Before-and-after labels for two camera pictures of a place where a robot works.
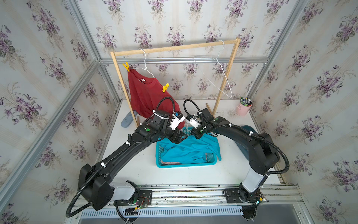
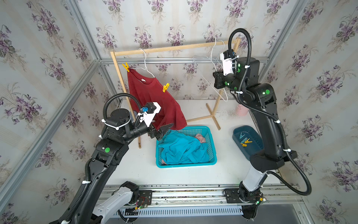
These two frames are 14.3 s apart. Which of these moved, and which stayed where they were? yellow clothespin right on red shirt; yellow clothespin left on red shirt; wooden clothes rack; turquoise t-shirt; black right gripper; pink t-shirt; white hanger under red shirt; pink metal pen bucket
Moved: turquoise t-shirt; pink t-shirt; black right gripper
Stayed: yellow clothespin right on red shirt; pink metal pen bucket; wooden clothes rack; yellow clothespin left on red shirt; white hanger under red shirt
